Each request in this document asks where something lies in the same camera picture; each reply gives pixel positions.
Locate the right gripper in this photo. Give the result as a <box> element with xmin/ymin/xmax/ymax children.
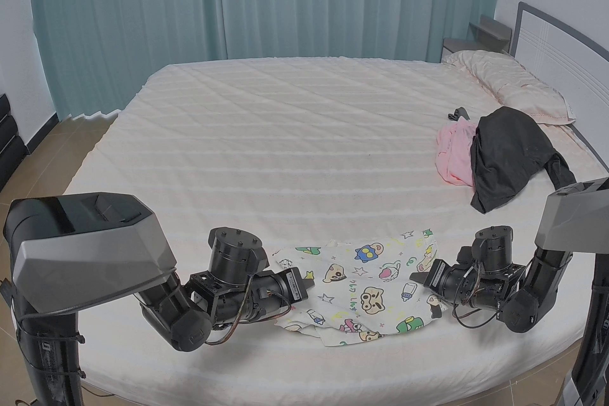
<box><xmin>425</xmin><ymin>259</ymin><xmax>473</xmax><ymax>306</ymax></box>

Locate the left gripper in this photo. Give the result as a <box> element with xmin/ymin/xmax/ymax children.
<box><xmin>253</xmin><ymin>267</ymin><xmax>315</xmax><ymax>312</ymax></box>

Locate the white printed pyjama top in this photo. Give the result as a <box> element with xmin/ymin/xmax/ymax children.
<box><xmin>272</xmin><ymin>228</ymin><xmax>441</xmax><ymax>348</ymax></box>

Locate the bed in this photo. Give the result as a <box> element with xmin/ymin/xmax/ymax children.
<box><xmin>61</xmin><ymin>2</ymin><xmax>609</xmax><ymax>397</ymax></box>

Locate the pink garment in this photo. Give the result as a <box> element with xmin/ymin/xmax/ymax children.
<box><xmin>436</xmin><ymin>119</ymin><xmax>479</xmax><ymax>187</ymax></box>

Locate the black garment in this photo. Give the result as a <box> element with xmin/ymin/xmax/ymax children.
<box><xmin>470</xmin><ymin>106</ymin><xmax>578</xmax><ymax>214</ymax></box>

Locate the pale pink pillow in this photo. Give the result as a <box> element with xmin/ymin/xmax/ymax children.
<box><xmin>442</xmin><ymin>49</ymin><xmax>577</xmax><ymax>127</ymax></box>

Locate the grey bedside table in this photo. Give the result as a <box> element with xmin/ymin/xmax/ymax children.
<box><xmin>442</xmin><ymin>14</ymin><xmax>513</xmax><ymax>62</ymax></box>

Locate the black chest of drawers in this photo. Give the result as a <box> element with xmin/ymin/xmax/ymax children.
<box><xmin>0</xmin><ymin>92</ymin><xmax>27</xmax><ymax>192</ymax></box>

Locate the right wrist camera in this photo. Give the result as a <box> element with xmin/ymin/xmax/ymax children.
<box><xmin>455</xmin><ymin>246</ymin><xmax>477</xmax><ymax>270</ymax></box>

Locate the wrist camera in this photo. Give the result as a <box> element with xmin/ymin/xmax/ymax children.
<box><xmin>455</xmin><ymin>246</ymin><xmax>477</xmax><ymax>270</ymax></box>
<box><xmin>247</xmin><ymin>246</ymin><xmax>268</xmax><ymax>274</ymax></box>

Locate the black cable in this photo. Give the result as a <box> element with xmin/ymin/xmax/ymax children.
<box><xmin>208</xmin><ymin>298</ymin><xmax>292</xmax><ymax>346</ymax></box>
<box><xmin>77</xmin><ymin>381</ymin><xmax>118</xmax><ymax>398</ymax></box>
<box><xmin>451</xmin><ymin>303</ymin><xmax>501</xmax><ymax>330</ymax></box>

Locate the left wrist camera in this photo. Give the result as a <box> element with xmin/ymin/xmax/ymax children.
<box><xmin>247</xmin><ymin>246</ymin><xmax>268</xmax><ymax>274</ymax></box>

